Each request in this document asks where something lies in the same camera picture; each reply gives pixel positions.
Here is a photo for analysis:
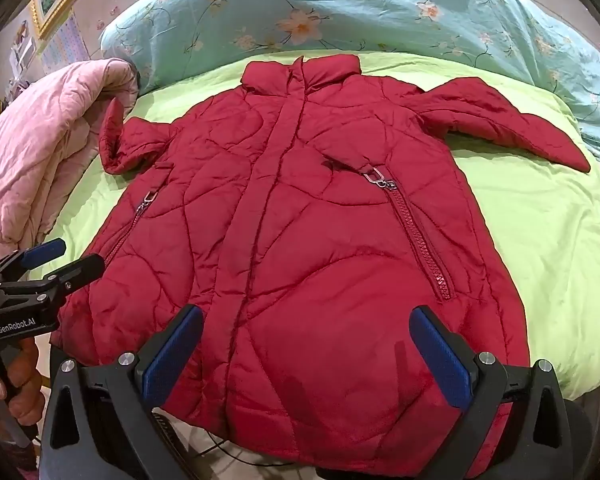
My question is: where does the light green bedsheet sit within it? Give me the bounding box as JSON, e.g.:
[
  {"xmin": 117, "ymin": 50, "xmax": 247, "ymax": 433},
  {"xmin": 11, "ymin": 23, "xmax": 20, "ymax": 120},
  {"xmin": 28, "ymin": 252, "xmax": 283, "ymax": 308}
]
[{"xmin": 30, "ymin": 50, "xmax": 600, "ymax": 403}]

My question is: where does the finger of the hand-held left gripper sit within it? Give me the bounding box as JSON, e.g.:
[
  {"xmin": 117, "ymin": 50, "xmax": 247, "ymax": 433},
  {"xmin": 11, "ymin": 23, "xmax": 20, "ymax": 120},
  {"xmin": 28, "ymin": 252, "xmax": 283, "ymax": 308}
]
[
  {"xmin": 0, "ymin": 238, "xmax": 67, "ymax": 273},
  {"xmin": 42, "ymin": 253, "xmax": 106, "ymax": 295}
]

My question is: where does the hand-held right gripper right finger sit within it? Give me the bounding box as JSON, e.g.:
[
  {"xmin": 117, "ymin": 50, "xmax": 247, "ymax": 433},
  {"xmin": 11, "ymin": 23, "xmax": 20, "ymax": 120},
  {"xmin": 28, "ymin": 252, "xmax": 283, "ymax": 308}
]
[{"xmin": 409, "ymin": 305, "xmax": 576, "ymax": 480}]

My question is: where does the wall poster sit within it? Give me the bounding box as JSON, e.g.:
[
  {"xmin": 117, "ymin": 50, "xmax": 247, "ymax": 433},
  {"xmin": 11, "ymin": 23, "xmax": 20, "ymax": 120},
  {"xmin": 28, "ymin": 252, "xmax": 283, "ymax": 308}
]
[{"xmin": 40, "ymin": 14, "xmax": 92, "ymax": 70}]

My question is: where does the black cable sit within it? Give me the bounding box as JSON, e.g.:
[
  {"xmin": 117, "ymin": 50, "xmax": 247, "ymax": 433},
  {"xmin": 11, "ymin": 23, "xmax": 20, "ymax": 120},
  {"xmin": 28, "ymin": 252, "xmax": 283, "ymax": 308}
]
[{"xmin": 152, "ymin": 410, "xmax": 321, "ymax": 470}]

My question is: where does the red quilted jacket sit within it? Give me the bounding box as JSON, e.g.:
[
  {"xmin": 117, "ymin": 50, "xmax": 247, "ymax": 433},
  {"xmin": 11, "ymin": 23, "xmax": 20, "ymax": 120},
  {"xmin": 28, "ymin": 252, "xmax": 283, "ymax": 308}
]
[{"xmin": 50, "ymin": 56, "xmax": 592, "ymax": 478}]

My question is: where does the person's left hand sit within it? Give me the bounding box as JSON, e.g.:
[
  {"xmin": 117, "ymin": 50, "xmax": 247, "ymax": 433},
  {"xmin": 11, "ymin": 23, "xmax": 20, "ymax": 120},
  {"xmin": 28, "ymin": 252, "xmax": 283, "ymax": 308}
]
[{"xmin": 0, "ymin": 337, "xmax": 47, "ymax": 428}]

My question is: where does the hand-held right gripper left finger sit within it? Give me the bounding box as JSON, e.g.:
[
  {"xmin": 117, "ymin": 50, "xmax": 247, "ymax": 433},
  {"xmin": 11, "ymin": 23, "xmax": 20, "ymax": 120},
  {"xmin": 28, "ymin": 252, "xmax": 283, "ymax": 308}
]
[{"xmin": 39, "ymin": 304, "xmax": 205, "ymax": 480}]

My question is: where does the pink quilted blanket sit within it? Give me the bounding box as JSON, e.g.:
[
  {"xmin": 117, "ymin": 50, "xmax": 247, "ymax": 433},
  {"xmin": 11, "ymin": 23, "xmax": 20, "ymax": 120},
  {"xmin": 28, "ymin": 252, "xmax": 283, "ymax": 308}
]
[{"xmin": 0, "ymin": 57, "xmax": 141, "ymax": 273}]

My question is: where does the teal floral quilt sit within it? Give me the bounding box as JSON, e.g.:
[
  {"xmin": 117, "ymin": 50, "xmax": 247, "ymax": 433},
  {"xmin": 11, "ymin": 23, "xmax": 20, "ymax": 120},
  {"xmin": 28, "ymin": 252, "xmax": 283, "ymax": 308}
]
[{"xmin": 100, "ymin": 0, "xmax": 600, "ymax": 171}]

